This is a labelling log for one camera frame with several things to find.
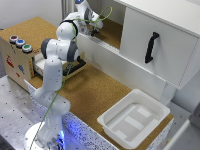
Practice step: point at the red button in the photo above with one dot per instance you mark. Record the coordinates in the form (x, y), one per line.
(14, 38)

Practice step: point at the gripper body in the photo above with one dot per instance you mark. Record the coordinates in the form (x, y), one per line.
(94, 20)

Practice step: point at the white cabinet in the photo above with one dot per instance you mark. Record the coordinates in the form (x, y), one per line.
(111, 63)

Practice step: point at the white plastic box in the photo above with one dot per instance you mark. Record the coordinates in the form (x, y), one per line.
(133, 121)

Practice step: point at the white sliding door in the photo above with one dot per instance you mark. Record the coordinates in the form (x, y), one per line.
(173, 53)

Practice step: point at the blue button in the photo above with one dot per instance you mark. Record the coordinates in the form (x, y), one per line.
(20, 42)

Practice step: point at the wooden drawer box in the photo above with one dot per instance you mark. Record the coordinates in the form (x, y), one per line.
(30, 31)

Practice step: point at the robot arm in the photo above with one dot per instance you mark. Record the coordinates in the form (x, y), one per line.
(52, 78)

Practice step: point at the green button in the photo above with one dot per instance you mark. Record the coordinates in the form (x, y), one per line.
(27, 48)

